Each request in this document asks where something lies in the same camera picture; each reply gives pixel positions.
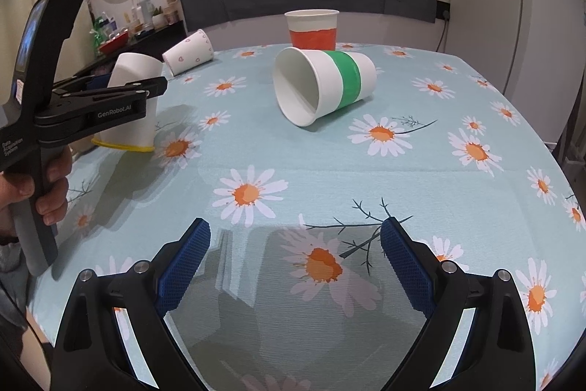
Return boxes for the white cup yellow rim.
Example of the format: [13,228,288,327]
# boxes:
[92,52,163,153]

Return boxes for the white cup pink hearts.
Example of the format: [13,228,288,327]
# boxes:
[163,29,215,76]

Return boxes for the white cup green band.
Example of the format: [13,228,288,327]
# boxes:
[273,47,377,127]

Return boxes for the white cup orange band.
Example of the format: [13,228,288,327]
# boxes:
[284,9,340,51]

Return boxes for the person's left hand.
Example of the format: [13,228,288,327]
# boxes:
[1,147,73,245]

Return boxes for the red bowl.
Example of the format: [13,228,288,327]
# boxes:
[98,32,129,56]

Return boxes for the dark side shelf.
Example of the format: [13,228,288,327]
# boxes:
[74,21,186,77]

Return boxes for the green glass bottle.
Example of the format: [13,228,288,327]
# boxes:
[90,17,105,56]

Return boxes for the small potted plant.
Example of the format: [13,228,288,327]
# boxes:
[152,7,167,30]

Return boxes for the white bottle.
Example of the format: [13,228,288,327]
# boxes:
[138,0,155,28]

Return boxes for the blue daisy tablecloth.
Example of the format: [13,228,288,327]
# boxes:
[30,45,585,390]

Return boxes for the white refrigerator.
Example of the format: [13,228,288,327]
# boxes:
[446,0,585,143]

